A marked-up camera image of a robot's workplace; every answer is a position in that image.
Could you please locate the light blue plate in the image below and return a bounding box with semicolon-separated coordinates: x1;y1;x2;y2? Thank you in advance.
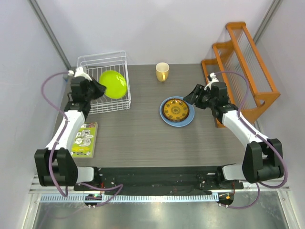
159;96;195;127

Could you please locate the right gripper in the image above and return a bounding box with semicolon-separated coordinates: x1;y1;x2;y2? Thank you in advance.
183;84;216;110

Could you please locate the green illustrated book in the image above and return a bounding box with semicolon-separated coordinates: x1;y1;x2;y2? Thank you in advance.
71;122;98;158

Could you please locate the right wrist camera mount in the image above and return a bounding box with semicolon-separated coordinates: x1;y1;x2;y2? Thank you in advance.
205;73;219;90

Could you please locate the yellow mug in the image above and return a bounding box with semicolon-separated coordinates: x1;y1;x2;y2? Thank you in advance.
155;62;170;82

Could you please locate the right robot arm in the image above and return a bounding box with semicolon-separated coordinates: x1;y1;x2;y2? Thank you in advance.
183;82;285;188

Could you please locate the white wire dish rack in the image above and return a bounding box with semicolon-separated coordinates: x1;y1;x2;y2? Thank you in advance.
77;51;131;115

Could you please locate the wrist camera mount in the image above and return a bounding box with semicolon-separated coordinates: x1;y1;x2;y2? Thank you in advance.
68;66;92;81
205;73;219;90

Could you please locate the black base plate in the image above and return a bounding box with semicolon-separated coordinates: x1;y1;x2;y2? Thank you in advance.
73;166;245;197

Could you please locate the perforated metal rail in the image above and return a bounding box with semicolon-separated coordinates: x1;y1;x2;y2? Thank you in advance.
39;193;220;203

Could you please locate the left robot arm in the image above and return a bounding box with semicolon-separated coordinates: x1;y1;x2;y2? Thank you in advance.
34;76;106;190

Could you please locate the orange wooden rack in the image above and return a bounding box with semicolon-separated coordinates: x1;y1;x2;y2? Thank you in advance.
201;22;280;124

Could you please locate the green plate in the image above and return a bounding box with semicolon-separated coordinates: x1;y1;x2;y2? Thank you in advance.
99;70;127;99

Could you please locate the brown yellow plate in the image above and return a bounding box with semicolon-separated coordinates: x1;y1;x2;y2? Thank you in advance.
161;98;190;123

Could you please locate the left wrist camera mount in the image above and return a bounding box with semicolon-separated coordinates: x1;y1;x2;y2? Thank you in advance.
68;66;92;81

